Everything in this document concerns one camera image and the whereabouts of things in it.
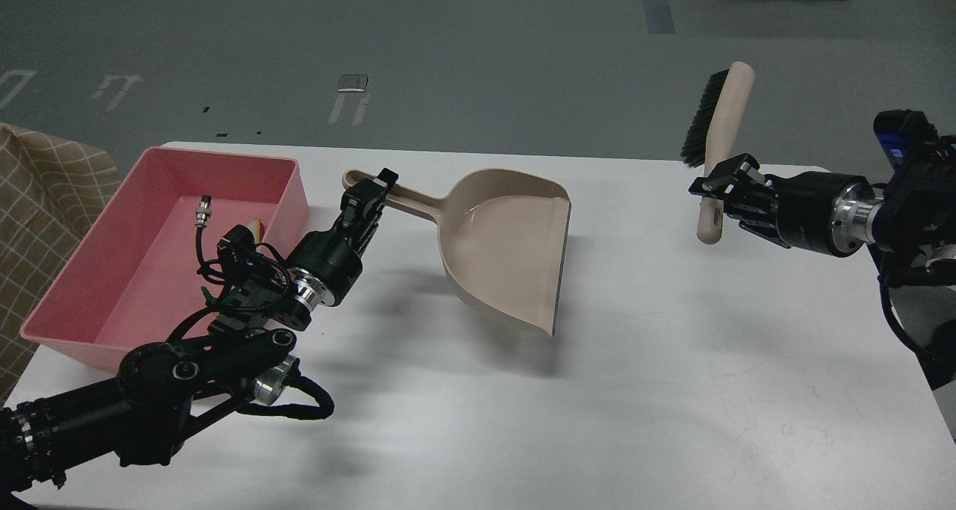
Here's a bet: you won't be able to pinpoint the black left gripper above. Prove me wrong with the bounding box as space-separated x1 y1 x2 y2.
285 169 399 307

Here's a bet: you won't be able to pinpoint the pink plastic bin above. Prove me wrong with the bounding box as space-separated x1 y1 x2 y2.
20 147 308 371

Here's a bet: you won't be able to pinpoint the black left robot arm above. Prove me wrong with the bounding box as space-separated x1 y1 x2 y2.
2 169 399 509

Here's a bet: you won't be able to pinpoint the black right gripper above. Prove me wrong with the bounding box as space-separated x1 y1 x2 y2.
689 154 878 258

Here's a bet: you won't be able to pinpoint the beige checkered cloth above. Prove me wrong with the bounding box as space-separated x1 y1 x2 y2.
1 123 122 399

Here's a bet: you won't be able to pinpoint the beige plastic dustpan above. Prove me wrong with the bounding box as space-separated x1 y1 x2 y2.
385 169 571 337

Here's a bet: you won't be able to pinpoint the triangular white bread slice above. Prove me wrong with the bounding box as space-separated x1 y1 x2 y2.
246 218 265 243

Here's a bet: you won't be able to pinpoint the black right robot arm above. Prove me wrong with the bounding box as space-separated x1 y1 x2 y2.
689 110 955 368

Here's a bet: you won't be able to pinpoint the grey floor outlet plate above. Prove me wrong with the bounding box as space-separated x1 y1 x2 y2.
337 73 370 93

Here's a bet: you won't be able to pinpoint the beige hand brush black bristles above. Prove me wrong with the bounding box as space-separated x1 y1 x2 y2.
680 61 756 246

